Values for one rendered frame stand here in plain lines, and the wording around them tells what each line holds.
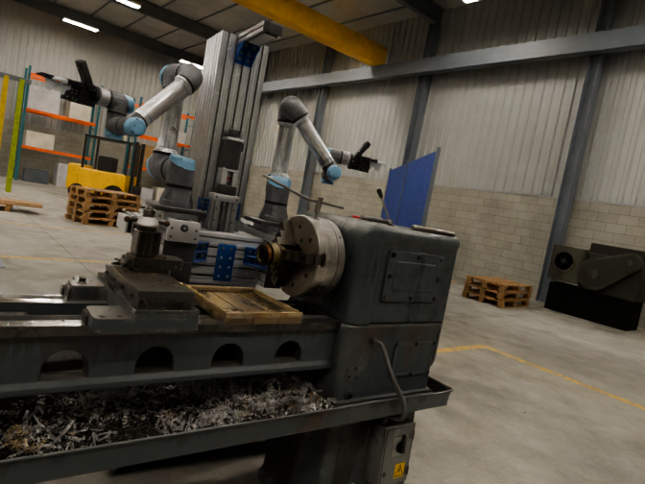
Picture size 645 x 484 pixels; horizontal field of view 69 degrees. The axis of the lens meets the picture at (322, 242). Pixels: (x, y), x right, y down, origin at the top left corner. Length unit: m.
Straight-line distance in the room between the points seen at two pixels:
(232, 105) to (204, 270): 0.83
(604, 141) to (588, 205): 1.45
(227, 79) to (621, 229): 10.19
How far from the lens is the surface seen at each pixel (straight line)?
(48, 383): 1.46
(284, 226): 1.83
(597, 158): 12.24
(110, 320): 1.36
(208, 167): 2.42
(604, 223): 11.86
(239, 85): 2.51
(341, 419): 1.81
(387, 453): 2.14
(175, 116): 2.34
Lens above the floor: 1.29
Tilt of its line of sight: 5 degrees down
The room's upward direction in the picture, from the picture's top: 10 degrees clockwise
